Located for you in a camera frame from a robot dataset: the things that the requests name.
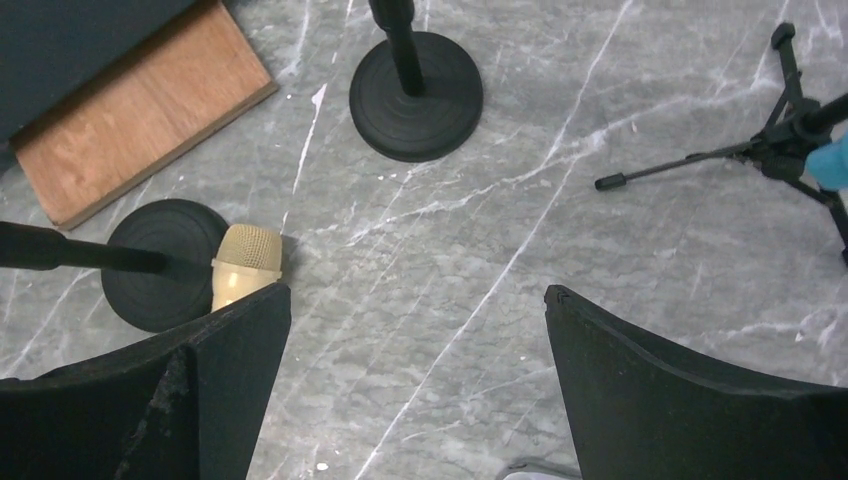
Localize dark blue leaning board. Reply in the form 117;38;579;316
1;0;194;141

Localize black round base clip stand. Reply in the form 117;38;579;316
349;0;484;163

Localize black tripod shock mount stand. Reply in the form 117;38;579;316
594;22;847;242

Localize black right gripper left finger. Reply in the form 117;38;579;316
1;283;292;479

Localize black round base clamp stand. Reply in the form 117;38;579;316
1;199;229;333

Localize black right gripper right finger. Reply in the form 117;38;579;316
544;285;847;479

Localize brown wooden block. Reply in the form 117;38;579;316
12;1;277;230

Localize blue microphone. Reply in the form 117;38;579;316
806;134;848;191

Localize red handled adjustable wrench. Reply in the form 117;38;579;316
495;457;583;480

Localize beige yellow microphone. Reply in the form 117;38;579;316
211;224;283;311

